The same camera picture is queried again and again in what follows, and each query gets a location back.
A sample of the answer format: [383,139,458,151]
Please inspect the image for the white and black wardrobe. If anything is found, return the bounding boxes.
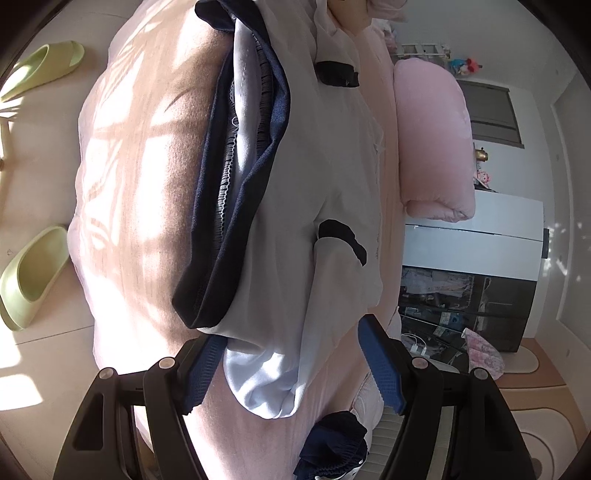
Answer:
[399,189,550,354]

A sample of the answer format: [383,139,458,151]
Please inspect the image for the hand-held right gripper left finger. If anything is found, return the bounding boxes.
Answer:
[53,335,227,480]

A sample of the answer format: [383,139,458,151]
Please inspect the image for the white jacket with navy trim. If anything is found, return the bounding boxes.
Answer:
[172,0,385,420]

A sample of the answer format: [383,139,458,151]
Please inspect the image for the white charger with cable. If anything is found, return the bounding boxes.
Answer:
[401,333,429,357]

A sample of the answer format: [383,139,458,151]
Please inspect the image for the grey cabinet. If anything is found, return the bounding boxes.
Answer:
[457,79,526,149]

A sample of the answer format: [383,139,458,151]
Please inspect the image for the pink sheeted bed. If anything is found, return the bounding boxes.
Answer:
[67,0,407,480]

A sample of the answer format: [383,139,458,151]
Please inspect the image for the small red doll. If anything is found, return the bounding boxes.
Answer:
[449,56,482,75]

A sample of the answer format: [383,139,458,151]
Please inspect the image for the pink printed cloth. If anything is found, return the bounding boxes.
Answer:
[462,327,504,380]

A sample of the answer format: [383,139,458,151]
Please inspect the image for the green slipper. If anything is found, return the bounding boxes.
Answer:
[0,41,86,103]
[0,225,70,330]

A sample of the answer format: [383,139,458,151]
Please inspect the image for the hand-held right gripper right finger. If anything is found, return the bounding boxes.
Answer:
[358,314,536,480]

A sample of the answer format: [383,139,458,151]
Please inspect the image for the white shelf rack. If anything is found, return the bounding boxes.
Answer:
[398,41,452,62]

